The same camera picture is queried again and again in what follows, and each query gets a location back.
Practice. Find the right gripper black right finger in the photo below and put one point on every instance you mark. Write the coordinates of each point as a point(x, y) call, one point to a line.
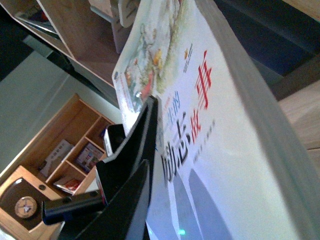
point(123, 219)

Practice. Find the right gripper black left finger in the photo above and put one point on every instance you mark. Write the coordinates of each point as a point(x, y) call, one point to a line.
point(140, 144)

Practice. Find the white book with red title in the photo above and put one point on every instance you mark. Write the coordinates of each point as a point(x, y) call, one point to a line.
point(228, 165)

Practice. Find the distant wooden cubby shelf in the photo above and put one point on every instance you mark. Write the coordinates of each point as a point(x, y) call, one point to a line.
point(78, 123)

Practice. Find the books on upper shelf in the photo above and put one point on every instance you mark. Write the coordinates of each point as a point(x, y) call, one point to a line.
point(36, 18)

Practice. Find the colourful book in cubby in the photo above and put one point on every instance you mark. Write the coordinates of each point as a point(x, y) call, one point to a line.
point(88, 157)

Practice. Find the red book lying in cubby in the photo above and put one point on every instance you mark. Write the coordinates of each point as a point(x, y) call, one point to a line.
point(67, 184)

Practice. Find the white book in cubby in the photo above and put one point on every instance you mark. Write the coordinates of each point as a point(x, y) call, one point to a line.
point(55, 158)

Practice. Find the black handheld device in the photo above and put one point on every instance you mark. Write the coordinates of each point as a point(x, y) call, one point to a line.
point(68, 208)

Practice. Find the round wooden clock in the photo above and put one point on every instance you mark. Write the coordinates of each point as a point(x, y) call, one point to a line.
point(26, 207)

